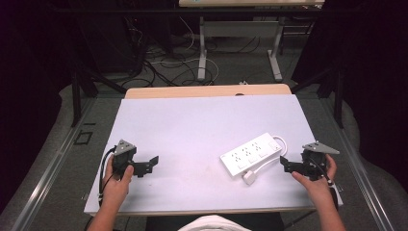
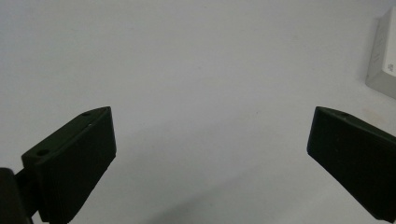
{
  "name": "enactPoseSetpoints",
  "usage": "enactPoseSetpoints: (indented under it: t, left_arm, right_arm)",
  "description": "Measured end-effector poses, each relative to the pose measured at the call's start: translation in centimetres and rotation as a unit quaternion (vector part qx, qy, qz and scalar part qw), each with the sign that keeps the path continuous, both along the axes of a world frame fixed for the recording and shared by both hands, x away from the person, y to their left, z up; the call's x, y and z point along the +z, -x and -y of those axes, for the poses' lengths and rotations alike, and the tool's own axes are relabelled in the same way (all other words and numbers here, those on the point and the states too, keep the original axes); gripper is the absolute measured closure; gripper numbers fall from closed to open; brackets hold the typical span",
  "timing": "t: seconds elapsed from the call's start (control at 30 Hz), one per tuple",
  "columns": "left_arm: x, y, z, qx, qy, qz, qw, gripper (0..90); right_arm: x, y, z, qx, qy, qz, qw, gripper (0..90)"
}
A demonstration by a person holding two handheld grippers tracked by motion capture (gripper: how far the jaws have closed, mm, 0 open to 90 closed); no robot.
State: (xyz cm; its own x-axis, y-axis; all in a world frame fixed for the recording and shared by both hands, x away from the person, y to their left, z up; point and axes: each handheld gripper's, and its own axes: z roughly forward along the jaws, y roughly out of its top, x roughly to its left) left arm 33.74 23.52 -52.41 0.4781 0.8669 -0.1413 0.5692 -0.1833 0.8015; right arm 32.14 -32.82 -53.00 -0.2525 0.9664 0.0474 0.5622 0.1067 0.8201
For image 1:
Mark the person's white shirt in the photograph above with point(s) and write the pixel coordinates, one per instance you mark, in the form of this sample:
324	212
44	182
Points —
214	224

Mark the white power strip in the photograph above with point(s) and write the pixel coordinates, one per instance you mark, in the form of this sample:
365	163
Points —
251	154

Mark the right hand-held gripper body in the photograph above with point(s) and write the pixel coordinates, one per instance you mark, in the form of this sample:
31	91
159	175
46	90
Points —
316	157

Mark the white-legged background table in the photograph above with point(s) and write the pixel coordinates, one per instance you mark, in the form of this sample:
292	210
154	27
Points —
243	29

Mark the metal floor rail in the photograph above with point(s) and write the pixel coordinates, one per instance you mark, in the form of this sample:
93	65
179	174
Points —
48	179
362	173

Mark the black metal stand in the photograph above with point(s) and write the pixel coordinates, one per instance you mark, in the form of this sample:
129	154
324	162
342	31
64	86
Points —
336	96
80	96

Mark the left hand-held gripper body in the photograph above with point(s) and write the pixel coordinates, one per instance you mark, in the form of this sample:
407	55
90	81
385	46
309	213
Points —
122	154

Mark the person's dark pants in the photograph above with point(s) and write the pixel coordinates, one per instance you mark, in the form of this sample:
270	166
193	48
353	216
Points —
266	222

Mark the black floor hatch frame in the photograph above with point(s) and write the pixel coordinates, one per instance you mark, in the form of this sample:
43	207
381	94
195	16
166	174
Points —
83	138

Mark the person's left hand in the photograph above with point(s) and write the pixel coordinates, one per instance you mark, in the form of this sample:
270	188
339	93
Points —
116	187

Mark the person's right hand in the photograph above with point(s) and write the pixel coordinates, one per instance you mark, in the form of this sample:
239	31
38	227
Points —
316	189

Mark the white table cover board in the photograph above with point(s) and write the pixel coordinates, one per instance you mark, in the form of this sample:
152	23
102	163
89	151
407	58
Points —
198	128

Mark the white power plug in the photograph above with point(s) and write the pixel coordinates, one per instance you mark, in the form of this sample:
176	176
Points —
249	178

